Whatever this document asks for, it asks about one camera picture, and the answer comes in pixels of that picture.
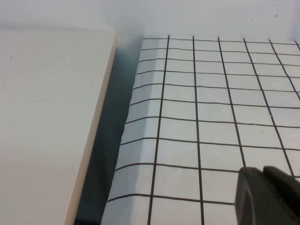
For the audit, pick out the white side board panel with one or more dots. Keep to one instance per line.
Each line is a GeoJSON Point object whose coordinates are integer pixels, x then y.
{"type": "Point", "coordinates": [47, 117]}

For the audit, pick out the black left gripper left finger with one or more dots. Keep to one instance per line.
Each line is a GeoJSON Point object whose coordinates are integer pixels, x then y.
{"type": "Point", "coordinates": [250, 199]}

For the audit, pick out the white black-grid tablecloth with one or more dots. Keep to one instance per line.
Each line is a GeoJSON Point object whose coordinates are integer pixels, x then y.
{"type": "Point", "coordinates": [211, 117]}

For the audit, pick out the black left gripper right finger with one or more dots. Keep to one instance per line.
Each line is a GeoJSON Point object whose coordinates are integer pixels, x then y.
{"type": "Point", "coordinates": [289, 197]}

